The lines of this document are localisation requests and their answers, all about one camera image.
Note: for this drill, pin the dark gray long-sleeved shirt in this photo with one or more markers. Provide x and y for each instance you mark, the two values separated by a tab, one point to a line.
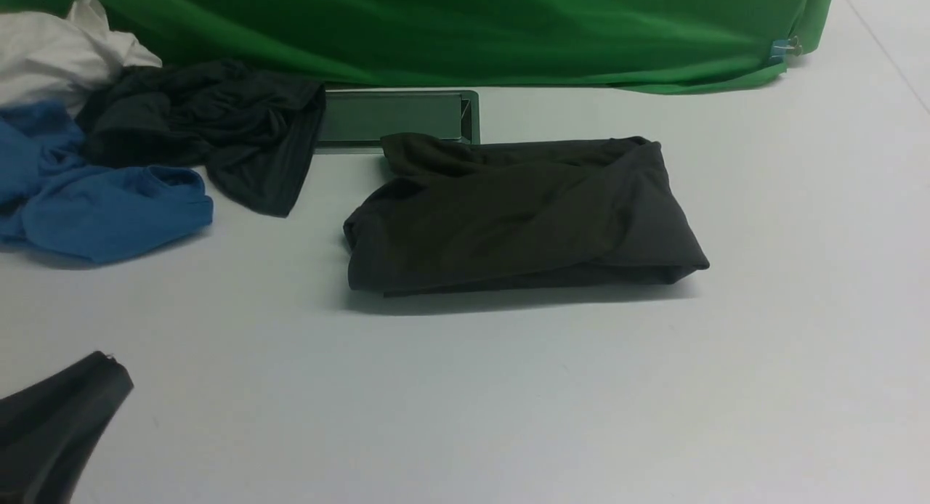
495	217

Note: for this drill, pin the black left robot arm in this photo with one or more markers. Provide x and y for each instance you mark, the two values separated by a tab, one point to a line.
50	429

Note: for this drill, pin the gray flat tray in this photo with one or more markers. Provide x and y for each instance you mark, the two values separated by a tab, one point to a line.
356	120

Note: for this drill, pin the dark teal crumpled garment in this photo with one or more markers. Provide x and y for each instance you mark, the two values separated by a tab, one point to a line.
253	130

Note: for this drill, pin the green backdrop cloth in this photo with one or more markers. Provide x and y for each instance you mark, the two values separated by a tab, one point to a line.
653	46

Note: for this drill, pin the blue binder clip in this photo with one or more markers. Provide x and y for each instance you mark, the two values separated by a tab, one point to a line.
785	48

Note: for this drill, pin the blue crumpled garment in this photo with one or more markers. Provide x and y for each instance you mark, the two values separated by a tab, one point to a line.
53	201

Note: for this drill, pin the white crumpled garment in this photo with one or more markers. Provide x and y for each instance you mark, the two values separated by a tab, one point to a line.
45	57

